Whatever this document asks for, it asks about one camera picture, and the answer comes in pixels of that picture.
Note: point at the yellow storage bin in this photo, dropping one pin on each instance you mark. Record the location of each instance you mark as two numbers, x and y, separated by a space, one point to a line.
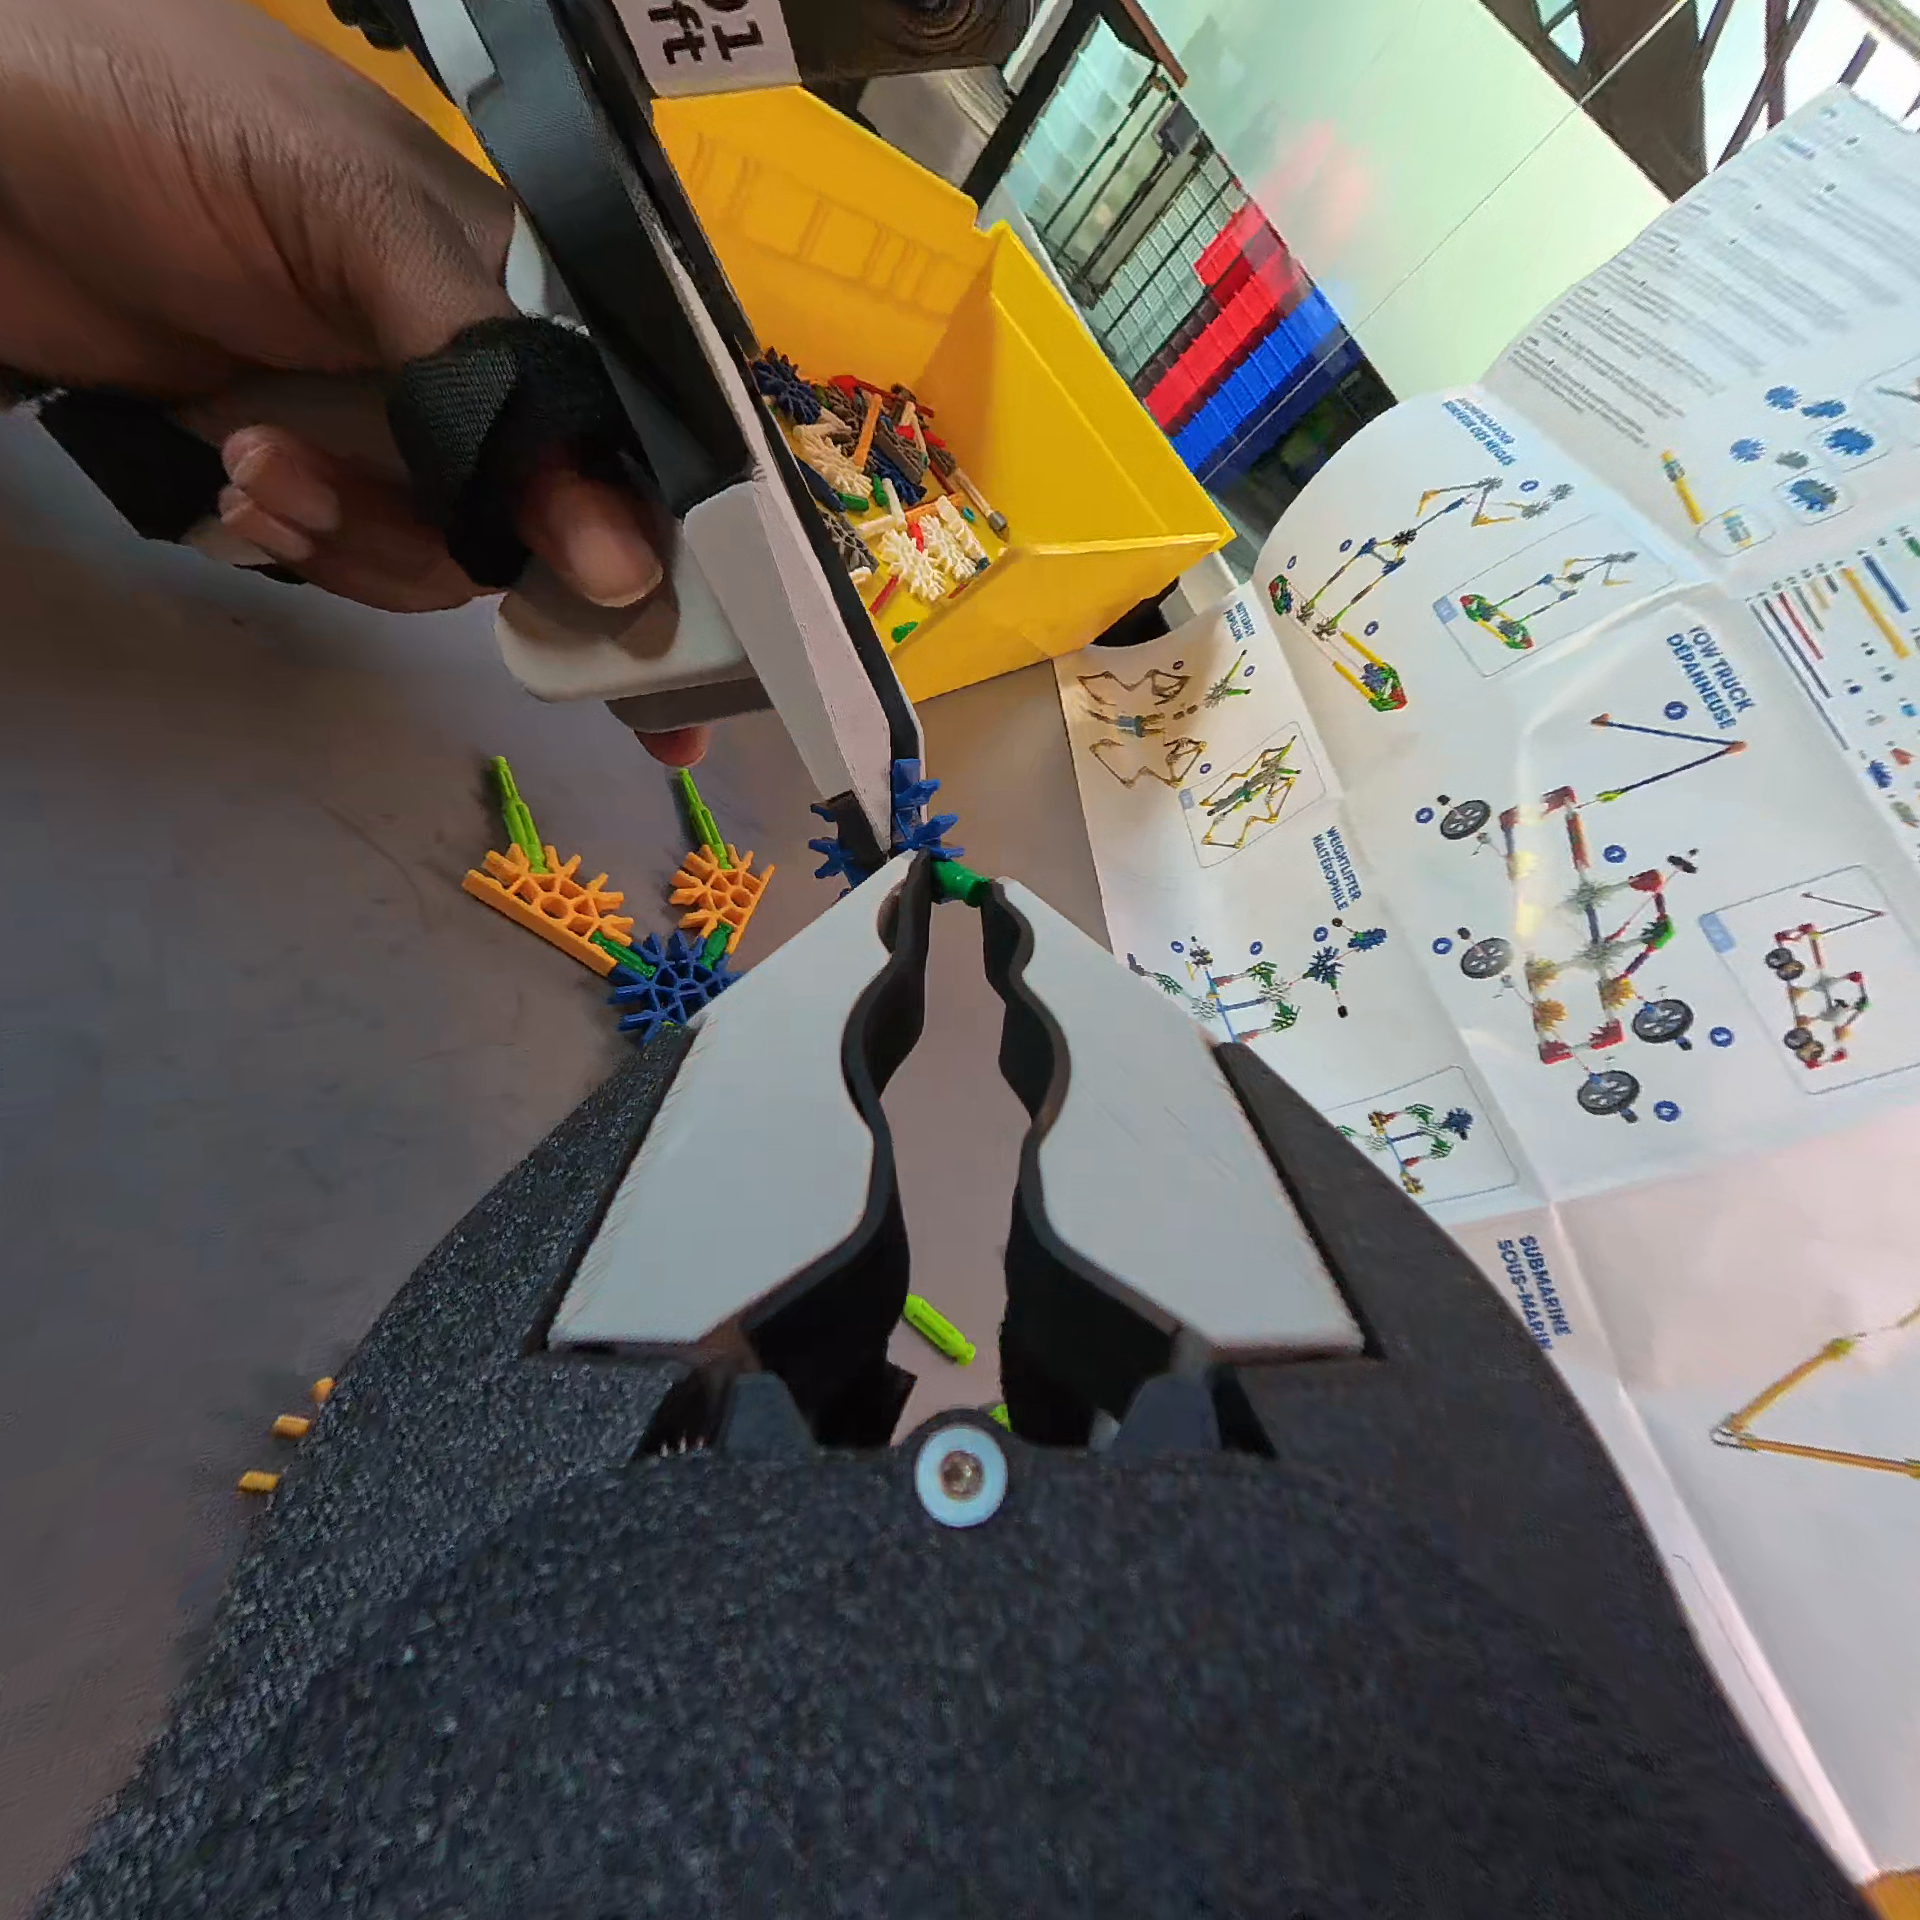
375 77
1049 451

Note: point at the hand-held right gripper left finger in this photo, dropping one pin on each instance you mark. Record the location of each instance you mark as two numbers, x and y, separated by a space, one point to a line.
751 1185

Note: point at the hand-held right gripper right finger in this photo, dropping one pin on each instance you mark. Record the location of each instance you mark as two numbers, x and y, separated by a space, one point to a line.
1184 1201

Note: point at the large blue connector fan assembly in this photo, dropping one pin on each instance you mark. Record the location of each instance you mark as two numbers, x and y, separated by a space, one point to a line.
557 902

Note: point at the stack of red blue bins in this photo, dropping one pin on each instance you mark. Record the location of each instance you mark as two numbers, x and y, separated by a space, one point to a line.
1245 347

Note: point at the person's left hand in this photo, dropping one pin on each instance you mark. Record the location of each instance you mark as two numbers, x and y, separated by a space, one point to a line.
224 195

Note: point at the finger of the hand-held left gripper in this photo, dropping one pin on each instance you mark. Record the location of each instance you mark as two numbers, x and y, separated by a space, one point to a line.
796 630

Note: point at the grey desk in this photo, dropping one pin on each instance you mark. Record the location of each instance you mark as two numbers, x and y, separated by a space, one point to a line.
224 902

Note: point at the small blue connector green rods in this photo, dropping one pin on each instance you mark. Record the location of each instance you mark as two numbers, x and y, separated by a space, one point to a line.
916 820

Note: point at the black metal frame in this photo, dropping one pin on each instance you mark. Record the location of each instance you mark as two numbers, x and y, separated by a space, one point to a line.
1049 89

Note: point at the toy instruction sheet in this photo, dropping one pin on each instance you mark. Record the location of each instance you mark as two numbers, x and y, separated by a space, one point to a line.
1501 902

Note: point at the pile of toy pieces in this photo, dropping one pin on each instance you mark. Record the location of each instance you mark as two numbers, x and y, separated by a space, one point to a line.
901 540

